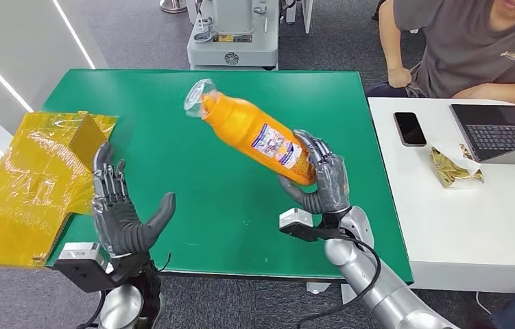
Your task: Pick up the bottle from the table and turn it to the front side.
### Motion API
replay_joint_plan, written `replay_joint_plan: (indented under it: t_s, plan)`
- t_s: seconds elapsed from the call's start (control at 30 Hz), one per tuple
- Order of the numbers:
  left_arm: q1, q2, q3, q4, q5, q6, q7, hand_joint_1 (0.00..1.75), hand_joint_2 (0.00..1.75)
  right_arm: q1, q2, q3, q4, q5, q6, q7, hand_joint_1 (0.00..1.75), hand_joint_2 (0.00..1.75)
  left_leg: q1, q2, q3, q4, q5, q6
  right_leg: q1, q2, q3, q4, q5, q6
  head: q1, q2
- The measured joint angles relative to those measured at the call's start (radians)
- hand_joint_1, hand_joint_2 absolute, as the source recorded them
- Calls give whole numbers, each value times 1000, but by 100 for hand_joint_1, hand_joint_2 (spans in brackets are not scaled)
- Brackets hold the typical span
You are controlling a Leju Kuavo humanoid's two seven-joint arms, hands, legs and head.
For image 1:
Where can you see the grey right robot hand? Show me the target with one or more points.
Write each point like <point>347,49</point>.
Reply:
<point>332,181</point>

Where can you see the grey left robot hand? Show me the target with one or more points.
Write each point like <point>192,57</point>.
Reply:
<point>121,227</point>

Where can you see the orange plastic bottle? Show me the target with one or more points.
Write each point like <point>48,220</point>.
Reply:
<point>239,122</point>

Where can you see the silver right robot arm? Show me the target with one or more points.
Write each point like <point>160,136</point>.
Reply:
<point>389,295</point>

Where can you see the grey robot base machine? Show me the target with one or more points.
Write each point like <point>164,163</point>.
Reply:
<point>234,52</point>

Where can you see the person's right forearm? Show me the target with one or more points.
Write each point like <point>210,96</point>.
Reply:
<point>389,41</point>

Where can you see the black smartphone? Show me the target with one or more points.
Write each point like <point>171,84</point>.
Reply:
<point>409,129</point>

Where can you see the yellow taped cardboard box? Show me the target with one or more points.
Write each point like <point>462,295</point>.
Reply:
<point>25,190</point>

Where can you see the white table leg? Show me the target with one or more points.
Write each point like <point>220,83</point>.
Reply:
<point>318,287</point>

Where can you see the gold snack wrapper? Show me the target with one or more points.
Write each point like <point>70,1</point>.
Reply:
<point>449,170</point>

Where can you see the person's right hand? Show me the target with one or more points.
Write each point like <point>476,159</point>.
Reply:
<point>399,78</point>

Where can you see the white furniture leg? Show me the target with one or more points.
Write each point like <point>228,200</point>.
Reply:
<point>305,16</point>

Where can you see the white panel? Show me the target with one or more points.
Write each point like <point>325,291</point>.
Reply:
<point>414,31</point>

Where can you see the grey laptop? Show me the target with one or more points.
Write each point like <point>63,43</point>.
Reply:
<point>498,134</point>

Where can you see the person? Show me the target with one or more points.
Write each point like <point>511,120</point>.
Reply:
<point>466,50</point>

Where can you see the chrome stand base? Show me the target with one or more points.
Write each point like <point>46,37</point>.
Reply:
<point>173,7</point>

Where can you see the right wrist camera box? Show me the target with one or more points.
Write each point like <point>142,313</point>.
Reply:
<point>295,220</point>

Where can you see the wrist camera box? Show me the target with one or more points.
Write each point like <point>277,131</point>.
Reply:
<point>295,220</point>
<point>80,270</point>

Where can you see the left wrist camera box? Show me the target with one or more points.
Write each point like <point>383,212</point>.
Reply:
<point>80,270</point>

